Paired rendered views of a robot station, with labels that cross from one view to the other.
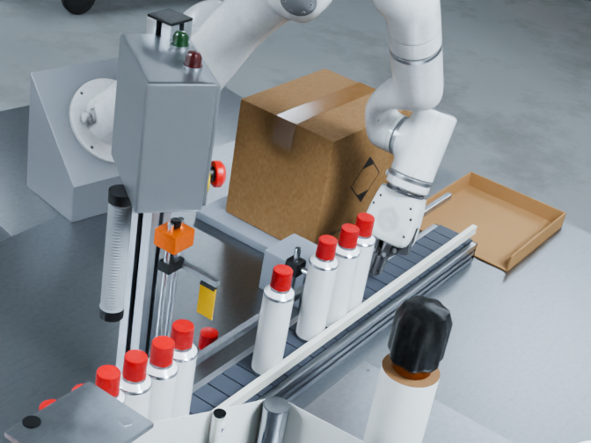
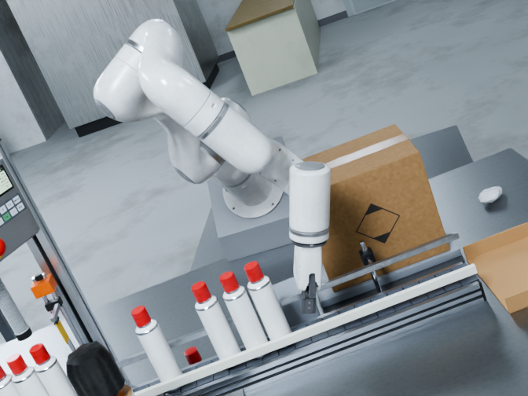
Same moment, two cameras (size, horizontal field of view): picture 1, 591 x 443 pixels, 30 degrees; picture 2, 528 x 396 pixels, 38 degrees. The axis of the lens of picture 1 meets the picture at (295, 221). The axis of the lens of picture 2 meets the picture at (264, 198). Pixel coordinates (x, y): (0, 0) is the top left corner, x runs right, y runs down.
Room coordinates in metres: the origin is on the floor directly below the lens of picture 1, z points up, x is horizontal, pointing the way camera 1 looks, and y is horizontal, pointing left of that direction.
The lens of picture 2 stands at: (1.07, -1.46, 1.79)
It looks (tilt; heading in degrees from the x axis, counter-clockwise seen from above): 21 degrees down; 61
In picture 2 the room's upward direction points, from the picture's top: 22 degrees counter-clockwise
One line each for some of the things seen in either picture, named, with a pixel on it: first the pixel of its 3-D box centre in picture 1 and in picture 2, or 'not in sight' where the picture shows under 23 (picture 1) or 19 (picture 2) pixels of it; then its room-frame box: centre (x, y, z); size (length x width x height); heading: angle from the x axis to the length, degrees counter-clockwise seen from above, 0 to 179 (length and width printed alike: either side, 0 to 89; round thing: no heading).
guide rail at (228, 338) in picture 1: (309, 286); (231, 321); (1.65, -0.04, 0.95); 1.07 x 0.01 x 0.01; 149
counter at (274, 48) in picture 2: not in sight; (278, 29); (5.68, 5.28, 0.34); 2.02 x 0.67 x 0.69; 48
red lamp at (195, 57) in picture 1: (193, 59); not in sight; (1.31, 0.17, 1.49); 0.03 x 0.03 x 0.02
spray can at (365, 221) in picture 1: (355, 264); (267, 304); (1.71, -0.12, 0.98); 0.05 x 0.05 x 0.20
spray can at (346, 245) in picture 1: (340, 276); (243, 314); (1.66, -0.10, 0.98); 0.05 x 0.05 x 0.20
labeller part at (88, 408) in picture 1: (80, 428); not in sight; (0.97, 0.21, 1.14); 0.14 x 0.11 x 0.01; 149
